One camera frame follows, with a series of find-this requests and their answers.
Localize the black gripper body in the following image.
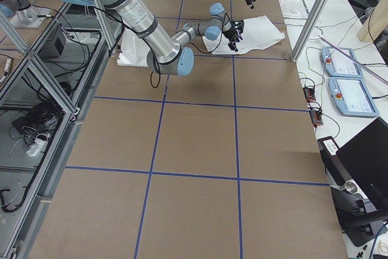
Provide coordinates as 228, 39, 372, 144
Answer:
223, 25, 236, 40

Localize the white long-sleeve printed shirt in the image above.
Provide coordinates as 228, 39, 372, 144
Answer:
202, 16, 285, 55

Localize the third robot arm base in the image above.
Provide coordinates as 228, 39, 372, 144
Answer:
1, 0, 52, 29

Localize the clear plastic sheet on desk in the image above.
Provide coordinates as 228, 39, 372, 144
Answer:
279, 0, 309, 19

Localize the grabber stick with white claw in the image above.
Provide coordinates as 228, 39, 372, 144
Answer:
319, 36, 388, 85

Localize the orange black connector board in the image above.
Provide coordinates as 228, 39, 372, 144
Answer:
303, 86, 316, 103

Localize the upper blue teach pendant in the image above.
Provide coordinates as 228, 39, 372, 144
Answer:
321, 46, 364, 79

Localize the blue teach pendant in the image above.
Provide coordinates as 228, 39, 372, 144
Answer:
321, 46, 364, 79
329, 77, 380, 118

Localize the lower blue teach pendant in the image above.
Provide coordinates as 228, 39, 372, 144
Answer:
329, 77, 380, 118

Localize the black box with white label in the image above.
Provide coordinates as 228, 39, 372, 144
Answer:
317, 136, 352, 186

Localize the black laptop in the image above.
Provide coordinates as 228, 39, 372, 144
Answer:
336, 117, 387, 209

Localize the small metal cup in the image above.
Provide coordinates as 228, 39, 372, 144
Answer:
343, 180, 359, 195

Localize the white power strip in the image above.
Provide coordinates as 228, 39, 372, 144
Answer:
25, 135, 49, 156

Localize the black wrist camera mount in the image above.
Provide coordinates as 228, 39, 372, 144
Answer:
231, 20, 244, 34

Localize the aluminium frame post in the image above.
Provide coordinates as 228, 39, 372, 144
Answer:
290, 0, 328, 62

